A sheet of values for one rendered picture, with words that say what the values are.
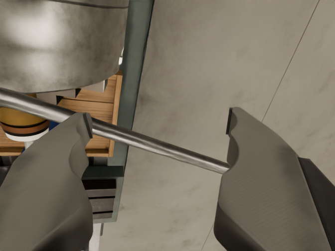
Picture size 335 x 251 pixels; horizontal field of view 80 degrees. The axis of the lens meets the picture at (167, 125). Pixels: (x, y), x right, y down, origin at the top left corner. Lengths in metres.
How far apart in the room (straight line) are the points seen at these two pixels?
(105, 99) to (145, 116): 1.13
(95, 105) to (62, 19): 0.43
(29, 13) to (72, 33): 0.04
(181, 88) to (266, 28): 0.78
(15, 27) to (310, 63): 2.21
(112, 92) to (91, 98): 0.06
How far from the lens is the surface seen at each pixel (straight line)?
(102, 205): 0.83
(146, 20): 0.92
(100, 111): 0.65
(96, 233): 1.22
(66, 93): 0.37
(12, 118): 0.41
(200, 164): 0.19
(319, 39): 2.23
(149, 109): 1.70
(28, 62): 0.24
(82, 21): 0.24
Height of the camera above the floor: 1.44
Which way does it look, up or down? 52 degrees down
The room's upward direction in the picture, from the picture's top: 158 degrees clockwise
